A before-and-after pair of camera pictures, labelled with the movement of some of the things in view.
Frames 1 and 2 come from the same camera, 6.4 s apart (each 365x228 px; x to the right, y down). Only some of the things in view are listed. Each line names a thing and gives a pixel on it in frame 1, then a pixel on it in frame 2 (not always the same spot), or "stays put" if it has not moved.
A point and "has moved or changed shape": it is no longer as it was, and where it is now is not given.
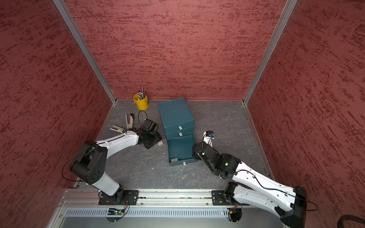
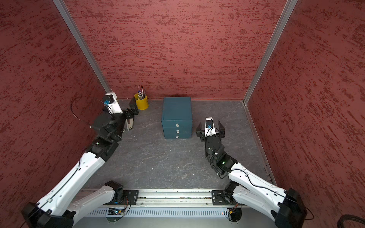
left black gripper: x=158 y=138 → x=130 y=115
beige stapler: x=129 y=121 stays put
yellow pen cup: x=142 y=104 stays put
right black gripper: x=195 y=154 → x=200 y=133
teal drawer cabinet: x=179 y=126 has moved or changed shape
